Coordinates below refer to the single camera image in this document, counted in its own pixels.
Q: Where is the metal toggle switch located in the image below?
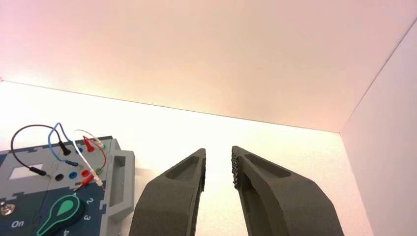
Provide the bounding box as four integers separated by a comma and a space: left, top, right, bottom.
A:
0, 201, 16, 217

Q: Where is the white display window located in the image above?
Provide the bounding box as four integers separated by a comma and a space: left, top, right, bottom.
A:
8, 168, 43, 180

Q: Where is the green black rotary knob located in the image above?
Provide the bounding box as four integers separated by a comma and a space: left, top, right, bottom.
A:
36, 194, 86, 236

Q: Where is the black jumper wire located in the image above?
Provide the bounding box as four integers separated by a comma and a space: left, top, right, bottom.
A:
10, 124, 72, 178

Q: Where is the blue grey task box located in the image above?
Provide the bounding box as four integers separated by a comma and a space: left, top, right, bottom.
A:
0, 136, 136, 236

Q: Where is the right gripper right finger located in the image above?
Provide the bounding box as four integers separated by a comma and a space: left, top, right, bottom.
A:
230, 146, 345, 236

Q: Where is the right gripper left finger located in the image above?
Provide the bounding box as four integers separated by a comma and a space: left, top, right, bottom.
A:
129, 148, 207, 236

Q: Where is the blue jumper wire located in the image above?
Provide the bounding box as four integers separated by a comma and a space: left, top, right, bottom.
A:
48, 122, 84, 167

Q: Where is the white jumper wire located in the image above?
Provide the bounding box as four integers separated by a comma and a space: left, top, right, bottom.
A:
69, 129, 107, 192

